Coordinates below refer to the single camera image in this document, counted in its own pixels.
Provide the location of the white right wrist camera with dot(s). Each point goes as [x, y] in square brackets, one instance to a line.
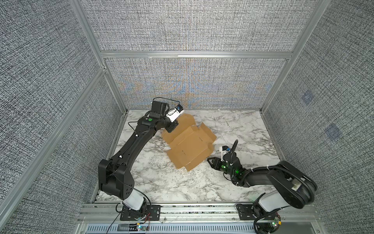
[225, 153]

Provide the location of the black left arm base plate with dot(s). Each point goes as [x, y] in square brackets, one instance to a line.
[151, 212]

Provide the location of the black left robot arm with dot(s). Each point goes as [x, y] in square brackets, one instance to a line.
[114, 174]

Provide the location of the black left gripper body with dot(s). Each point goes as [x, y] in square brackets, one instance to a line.
[169, 126]

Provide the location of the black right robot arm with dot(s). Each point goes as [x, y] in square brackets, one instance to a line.
[292, 187]

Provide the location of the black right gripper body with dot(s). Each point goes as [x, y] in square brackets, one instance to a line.
[224, 169]

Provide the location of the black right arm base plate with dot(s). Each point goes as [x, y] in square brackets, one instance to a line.
[251, 212]

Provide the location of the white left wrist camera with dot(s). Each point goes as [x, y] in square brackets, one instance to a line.
[174, 113]

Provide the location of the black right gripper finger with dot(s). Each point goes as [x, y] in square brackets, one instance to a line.
[216, 166]
[213, 160]

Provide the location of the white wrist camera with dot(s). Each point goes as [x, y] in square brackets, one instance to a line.
[225, 153]
[174, 113]

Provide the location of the brown cardboard box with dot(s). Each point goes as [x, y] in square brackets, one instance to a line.
[189, 144]

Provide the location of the aluminium enclosure frame bars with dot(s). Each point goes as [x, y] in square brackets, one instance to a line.
[51, 62]

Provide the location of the aluminium front rail frame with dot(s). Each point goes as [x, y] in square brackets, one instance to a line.
[191, 218]

